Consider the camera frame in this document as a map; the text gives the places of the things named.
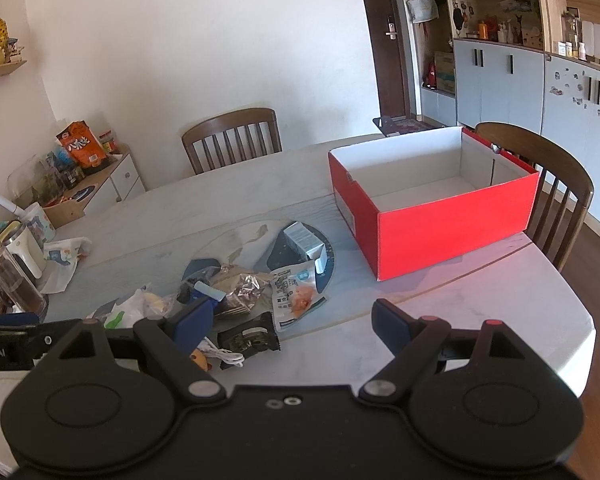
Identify cardboard carton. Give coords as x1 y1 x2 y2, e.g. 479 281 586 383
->
434 51 456 93

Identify small white side cabinet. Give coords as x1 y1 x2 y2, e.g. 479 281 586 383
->
42 145 146 228

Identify white canister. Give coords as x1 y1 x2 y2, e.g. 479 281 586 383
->
582 20 600 61

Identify silver foil packet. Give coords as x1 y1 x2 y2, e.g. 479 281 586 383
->
215 265 275 318

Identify black snack packet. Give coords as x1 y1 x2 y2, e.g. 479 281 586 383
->
216 311 281 358

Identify white plastic bag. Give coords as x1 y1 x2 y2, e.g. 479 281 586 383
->
85 287 178 331

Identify dark brown door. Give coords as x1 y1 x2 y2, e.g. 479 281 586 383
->
355 0 421 121

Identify white cabinet with black handles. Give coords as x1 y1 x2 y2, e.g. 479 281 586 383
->
452 39 548 141

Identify white cabinet with stickers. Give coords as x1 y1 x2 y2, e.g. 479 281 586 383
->
540 52 600 211

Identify brown wooden chair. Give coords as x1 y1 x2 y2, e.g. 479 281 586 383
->
474 121 595 273
181 108 283 176

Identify white snack pouch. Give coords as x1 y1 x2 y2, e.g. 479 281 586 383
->
270 260 328 333

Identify white cabinet row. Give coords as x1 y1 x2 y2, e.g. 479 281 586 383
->
400 0 600 128

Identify tall glass jar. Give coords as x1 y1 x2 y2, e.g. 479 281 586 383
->
562 10 580 56

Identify white printed bag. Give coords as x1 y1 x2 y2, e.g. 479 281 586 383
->
40 236 93 293

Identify clear bag of dark tea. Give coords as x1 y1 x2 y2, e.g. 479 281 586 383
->
176 275 203 307

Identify hanging tote bag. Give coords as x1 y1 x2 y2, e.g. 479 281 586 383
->
407 0 441 23

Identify glass jar with dark lid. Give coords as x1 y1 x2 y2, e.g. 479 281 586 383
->
0 232 48 316

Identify white kettle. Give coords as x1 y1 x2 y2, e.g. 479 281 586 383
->
7 222 48 281

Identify orange snack bag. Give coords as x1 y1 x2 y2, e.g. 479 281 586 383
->
56 120 108 170

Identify wooden wall shelf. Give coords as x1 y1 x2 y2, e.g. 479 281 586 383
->
0 60 28 83

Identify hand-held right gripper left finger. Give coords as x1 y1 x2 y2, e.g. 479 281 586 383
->
47 298 228 403

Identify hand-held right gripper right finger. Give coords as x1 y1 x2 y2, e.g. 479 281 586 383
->
358 299 534 403

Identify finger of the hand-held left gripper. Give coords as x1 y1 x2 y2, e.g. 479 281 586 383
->
0 312 81 343

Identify small white carton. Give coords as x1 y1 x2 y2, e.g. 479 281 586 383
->
282 221 329 275

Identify white marble patterned desktop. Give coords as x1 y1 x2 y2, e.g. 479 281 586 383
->
0 132 596 411

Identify red cardboard box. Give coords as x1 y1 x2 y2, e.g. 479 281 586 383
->
328 126 540 282

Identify white printed cup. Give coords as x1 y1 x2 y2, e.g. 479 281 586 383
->
22 202 56 246

